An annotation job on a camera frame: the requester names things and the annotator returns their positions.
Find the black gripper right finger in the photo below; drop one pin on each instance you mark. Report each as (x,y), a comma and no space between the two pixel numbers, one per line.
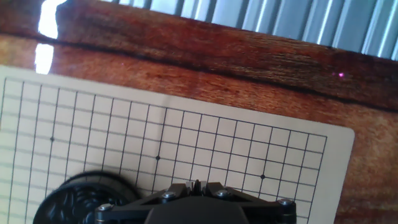
(270,211)

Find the black bowl of black stones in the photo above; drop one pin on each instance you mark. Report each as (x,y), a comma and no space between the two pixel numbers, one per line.
(71,202)

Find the beige go board mat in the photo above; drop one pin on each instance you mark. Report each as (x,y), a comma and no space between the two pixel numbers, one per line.
(186,140)

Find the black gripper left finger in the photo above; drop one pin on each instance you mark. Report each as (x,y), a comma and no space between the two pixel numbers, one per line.
(124,211)

